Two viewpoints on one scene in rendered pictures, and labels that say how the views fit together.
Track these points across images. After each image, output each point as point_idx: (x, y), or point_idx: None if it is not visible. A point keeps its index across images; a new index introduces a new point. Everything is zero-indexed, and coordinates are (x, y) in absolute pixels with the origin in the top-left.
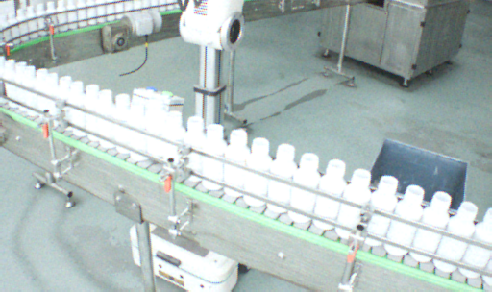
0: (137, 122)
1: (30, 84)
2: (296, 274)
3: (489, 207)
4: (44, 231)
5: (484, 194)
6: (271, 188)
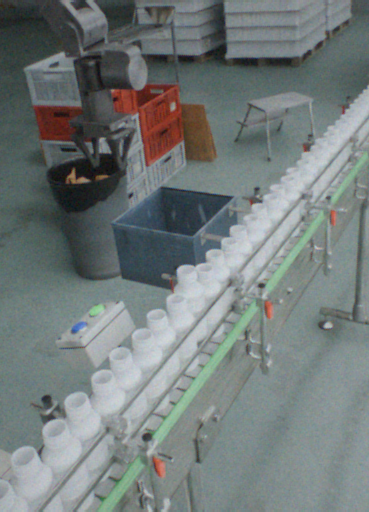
0: (191, 314)
1: (25, 505)
2: (295, 294)
3: (35, 278)
4: None
5: (12, 276)
6: (267, 246)
